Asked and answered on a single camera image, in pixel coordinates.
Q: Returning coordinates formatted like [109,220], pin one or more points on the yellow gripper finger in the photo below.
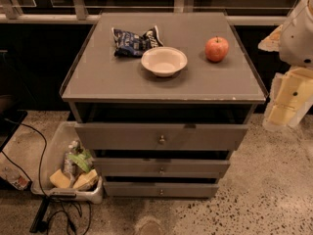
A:
[291,96]
[271,43]

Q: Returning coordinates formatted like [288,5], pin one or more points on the grey drawer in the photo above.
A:
[161,167]
[160,136]
[169,190]

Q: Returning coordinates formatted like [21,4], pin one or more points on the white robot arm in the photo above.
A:
[296,40]

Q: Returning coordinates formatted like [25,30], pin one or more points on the grey drawer cabinet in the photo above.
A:
[103,88]

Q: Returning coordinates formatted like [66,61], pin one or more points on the grey top drawer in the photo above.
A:
[160,136]

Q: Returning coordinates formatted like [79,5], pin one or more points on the grey bottom drawer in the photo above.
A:
[169,190]

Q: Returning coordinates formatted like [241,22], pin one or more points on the red apple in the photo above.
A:
[216,49]

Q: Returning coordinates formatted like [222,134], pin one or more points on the white paper bowl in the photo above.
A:
[164,61]

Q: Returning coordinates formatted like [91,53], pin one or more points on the blue chip bag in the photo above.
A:
[130,44]

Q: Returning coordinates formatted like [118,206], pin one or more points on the yellow sponge right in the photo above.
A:
[86,181]

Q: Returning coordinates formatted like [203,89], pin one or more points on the yellow sponge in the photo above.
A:
[60,179]
[86,181]

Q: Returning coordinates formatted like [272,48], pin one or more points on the green snack bag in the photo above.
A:
[83,160]

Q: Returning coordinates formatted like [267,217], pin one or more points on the clear plastic bottle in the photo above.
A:
[69,164]

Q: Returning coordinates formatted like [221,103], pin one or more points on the clear plastic bin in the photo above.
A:
[53,160]

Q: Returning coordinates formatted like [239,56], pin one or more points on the yellow sponge left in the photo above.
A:
[60,179]

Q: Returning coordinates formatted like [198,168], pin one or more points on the metal railing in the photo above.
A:
[238,12]

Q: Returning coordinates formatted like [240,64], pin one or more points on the black power strip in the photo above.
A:
[38,224]

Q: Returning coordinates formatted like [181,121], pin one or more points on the plastic bottle on floor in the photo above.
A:
[15,178]

